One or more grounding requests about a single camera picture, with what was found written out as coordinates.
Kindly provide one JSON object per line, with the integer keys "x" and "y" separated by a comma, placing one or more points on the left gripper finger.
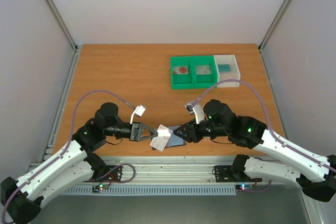
{"x": 148, "y": 131}
{"x": 149, "y": 136}

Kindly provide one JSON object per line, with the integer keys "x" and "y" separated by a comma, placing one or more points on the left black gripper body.
{"x": 134, "y": 134}

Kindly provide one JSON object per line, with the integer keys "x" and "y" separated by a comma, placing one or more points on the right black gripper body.
{"x": 194, "y": 131}

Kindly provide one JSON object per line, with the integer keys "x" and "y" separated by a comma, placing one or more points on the white card with blossoms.
{"x": 163, "y": 131}

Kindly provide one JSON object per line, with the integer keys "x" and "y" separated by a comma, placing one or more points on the white card with pagoda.
{"x": 159, "y": 143}

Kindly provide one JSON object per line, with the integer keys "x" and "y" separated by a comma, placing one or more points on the dark blue card holder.
{"x": 174, "y": 140}

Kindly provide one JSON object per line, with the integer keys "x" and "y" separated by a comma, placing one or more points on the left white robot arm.
{"x": 76, "y": 162}

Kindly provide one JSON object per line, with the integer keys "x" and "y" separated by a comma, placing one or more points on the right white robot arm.
{"x": 312, "y": 173}

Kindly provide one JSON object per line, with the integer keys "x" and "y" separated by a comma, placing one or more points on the grey card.
{"x": 203, "y": 69}

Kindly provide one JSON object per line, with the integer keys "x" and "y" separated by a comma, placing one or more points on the red patterned card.
{"x": 180, "y": 70}

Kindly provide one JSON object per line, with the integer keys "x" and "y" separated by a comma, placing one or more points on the teal card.
{"x": 223, "y": 68}

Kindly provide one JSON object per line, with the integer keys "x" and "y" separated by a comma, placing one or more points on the middle green bin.
{"x": 204, "y": 81}

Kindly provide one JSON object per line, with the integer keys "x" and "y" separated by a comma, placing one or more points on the green bin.
{"x": 204, "y": 81}
{"x": 182, "y": 81}

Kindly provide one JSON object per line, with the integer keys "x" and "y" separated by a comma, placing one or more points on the left green bin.
{"x": 182, "y": 81}

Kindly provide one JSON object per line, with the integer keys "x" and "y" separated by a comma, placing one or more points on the left circuit board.
{"x": 99, "y": 188}

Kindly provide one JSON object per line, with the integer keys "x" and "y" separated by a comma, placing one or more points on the circuit board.
{"x": 245, "y": 187}
{"x": 99, "y": 188}

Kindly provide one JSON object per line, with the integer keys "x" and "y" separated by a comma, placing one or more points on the white bin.
{"x": 232, "y": 61}

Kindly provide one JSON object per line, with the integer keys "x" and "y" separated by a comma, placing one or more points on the right circuit board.
{"x": 245, "y": 187}

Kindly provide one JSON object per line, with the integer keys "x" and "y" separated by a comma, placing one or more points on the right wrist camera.
{"x": 197, "y": 111}

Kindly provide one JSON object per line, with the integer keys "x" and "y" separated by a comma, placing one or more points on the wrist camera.
{"x": 197, "y": 111}
{"x": 138, "y": 111}

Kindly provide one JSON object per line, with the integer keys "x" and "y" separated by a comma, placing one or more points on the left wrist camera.
{"x": 138, "y": 111}

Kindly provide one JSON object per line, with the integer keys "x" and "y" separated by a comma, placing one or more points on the aluminium front rail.
{"x": 187, "y": 170}

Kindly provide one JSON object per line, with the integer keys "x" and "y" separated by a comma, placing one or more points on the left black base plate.
{"x": 115, "y": 172}

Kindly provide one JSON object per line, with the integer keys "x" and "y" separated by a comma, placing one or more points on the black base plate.
{"x": 115, "y": 172}
{"x": 223, "y": 174}

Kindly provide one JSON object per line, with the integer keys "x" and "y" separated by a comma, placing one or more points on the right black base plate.
{"x": 223, "y": 174}

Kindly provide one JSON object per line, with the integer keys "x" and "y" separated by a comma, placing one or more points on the grey slotted cable duct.
{"x": 155, "y": 190}

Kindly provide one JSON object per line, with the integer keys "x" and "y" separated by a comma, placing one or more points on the right aluminium frame post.
{"x": 273, "y": 25}

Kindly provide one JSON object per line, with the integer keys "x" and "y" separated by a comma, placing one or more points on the aluminium frame post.
{"x": 53, "y": 8}
{"x": 273, "y": 25}

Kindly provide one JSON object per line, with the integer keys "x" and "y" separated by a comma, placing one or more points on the left aluminium frame post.
{"x": 53, "y": 8}

